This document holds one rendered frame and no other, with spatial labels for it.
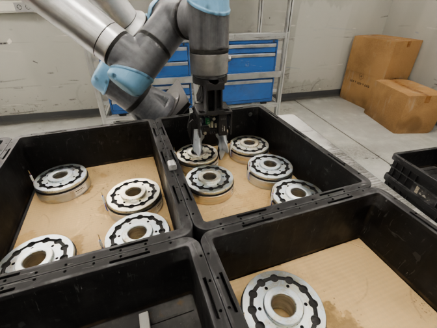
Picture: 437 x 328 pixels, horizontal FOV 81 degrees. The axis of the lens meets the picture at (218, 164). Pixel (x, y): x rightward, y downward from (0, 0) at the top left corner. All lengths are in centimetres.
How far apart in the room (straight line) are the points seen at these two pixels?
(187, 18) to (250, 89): 209
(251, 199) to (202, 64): 28
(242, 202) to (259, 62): 210
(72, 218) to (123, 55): 32
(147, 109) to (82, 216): 40
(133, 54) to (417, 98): 292
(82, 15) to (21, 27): 282
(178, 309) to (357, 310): 24
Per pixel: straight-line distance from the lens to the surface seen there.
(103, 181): 64
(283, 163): 61
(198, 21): 50
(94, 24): 56
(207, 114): 52
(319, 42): 382
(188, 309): 40
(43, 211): 61
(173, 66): 237
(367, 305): 45
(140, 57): 54
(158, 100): 84
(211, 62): 51
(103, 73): 81
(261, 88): 262
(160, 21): 57
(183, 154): 63
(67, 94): 343
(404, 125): 326
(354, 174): 49
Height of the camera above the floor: 118
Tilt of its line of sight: 33 degrees down
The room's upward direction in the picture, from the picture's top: straight up
